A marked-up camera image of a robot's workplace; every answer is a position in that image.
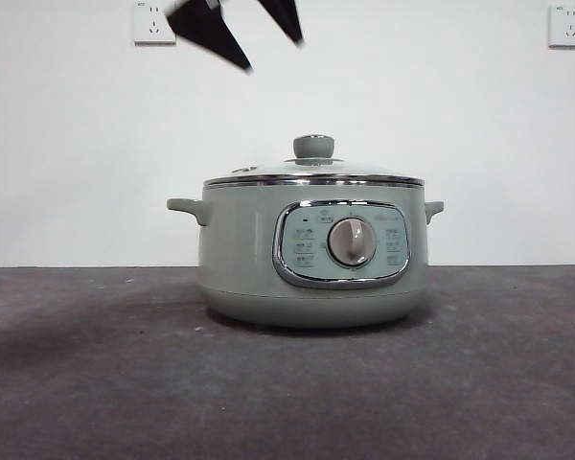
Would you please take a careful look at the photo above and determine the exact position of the glass lid with green knob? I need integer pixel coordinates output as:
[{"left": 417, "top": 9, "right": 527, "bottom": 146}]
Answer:
[{"left": 204, "top": 134, "right": 426, "bottom": 187}]

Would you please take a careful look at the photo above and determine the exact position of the pale green electric cooking pot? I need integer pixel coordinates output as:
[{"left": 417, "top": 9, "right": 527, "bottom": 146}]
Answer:
[{"left": 166, "top": 183, "right": 445, "bottom": 330}]

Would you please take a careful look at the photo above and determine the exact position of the white wall power socket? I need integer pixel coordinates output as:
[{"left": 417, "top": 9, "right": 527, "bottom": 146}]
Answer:
[
  {"left": 133, "top": 1, "right": 177, "bottom": 48},
  {"left": 547, "top": 4, "right": 575, "bottom": 49}
]

